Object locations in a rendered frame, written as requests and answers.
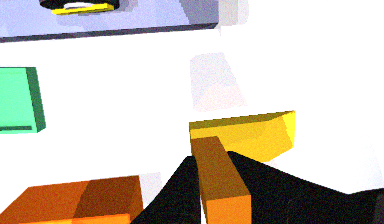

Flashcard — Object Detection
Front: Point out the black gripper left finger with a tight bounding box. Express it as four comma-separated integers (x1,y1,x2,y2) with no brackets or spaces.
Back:
129,155,201,224

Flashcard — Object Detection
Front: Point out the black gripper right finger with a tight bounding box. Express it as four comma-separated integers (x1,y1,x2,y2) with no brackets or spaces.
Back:
226,151,384,224

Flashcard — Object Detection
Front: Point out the green tray floor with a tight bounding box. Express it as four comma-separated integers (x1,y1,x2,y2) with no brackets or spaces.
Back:
0,72,32,126

